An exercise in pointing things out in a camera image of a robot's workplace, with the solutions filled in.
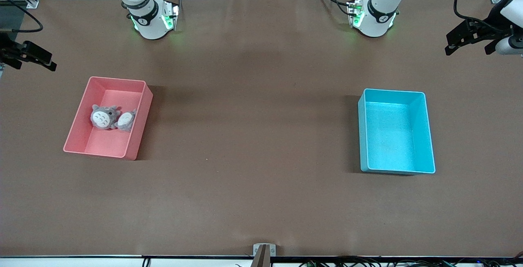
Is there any grey Totoro plush toy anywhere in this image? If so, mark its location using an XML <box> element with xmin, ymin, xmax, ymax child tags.
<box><xmin>114</xmin><ymin>108</ymin><xmax>137</xmax><ymax>132</ymax></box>
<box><xmin>90</xmin><ymin>104</ymin><xmax>122</xmax><ymax>130</ymax></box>

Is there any pink plastic box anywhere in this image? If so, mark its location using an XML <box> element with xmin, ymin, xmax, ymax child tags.
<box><xmin>63</xmin><ymin>76</ymin><xmax>154</xmax><ymax>161</ymax></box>

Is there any blue plastic box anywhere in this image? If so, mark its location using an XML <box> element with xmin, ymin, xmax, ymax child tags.
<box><xmin>358</xmin><ymin>88</ymin><xmax>436</xmax><ymax>175</ymax></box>

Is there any brown table mat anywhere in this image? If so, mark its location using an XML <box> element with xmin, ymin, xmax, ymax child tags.
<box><xmin>0</xmin><ymin>0</ymin><xmax>523</xmax><ymax>257</ymax></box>

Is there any metal table edge bracket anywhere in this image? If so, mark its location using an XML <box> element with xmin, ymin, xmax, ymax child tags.
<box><xmin>253</xmin><ymin>243</ymin><xmax>277</xmax><ymax>267</ymax></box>

